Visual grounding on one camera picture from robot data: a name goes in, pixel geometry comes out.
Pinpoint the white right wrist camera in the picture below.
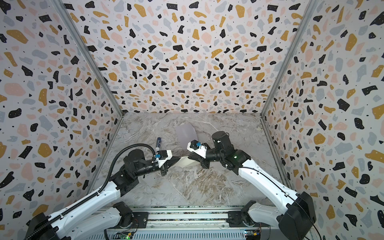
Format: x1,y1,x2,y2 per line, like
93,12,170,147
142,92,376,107
187,140,208,159

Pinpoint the aluminium corner post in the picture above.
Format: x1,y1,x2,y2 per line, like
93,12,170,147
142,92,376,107
51,1,124,118
259,0,320,118

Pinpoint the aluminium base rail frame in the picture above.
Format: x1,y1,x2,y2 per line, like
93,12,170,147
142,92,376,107
59,205,319,240

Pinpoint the beige lined letter paper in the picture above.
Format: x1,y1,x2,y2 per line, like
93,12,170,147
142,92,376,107
174,157,201,168

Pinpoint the blue glue stick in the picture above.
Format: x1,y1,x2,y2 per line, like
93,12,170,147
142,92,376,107
155,137,162,152

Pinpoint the left aluminium corner post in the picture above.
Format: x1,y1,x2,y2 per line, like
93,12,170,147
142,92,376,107
51,1,124,118

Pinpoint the lavender envelope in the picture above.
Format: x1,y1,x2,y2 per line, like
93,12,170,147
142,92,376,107
175,123,198,150

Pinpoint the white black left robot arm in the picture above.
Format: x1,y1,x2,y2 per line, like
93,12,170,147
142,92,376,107
25,144,182,240

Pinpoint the black corrugated cable conduit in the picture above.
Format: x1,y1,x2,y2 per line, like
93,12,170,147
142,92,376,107
25,143,157,240

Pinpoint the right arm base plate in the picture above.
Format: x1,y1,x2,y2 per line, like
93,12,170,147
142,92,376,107
226,211,261,228

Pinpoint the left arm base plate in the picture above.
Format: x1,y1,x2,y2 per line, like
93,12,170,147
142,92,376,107
118,212,149,229

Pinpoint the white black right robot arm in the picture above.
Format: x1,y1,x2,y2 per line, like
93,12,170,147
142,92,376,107
187,131,317,240

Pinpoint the right aluminium corner post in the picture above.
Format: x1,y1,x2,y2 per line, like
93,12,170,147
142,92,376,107
259,0,320,118

